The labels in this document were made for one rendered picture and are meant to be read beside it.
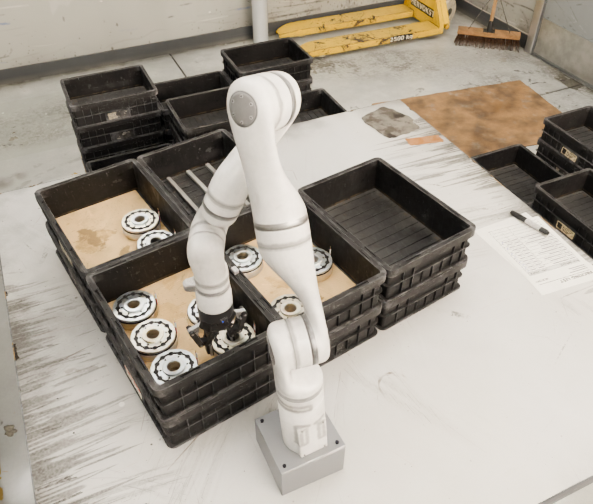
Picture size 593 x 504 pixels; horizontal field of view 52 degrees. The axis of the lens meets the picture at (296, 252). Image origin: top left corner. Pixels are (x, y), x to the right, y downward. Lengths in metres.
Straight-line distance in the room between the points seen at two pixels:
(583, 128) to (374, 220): 1.79
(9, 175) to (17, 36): 1.22
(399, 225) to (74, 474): 1.03
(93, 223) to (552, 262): 1.34
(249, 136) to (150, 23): 3.79
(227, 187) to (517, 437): 0.87
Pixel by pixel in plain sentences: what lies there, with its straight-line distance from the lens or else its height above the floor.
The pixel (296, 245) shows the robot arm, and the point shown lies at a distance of 0.99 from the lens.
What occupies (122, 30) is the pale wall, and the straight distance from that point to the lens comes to 4.69.
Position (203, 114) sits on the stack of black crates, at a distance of 2.96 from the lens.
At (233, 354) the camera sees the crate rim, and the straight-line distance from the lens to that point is 1.28.
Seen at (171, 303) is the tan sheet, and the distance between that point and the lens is 1.53.
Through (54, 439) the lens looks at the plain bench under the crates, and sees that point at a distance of 1.53.
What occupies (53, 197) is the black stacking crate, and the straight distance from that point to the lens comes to 1.84.
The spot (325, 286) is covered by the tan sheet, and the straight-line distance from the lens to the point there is 1.55.
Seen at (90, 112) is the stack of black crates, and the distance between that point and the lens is 2.98.
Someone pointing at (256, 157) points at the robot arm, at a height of 1.40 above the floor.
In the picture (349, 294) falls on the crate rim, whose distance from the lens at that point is 1.39.
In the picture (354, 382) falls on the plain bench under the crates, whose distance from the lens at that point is 1.52.
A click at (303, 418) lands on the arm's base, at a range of 1.20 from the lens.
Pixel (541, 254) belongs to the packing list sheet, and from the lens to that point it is 1.96.
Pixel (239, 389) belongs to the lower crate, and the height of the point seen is 0.80.
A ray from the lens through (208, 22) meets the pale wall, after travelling 4.83.
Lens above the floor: 1.93
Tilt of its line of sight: 42 degrees down
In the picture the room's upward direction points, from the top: straight up
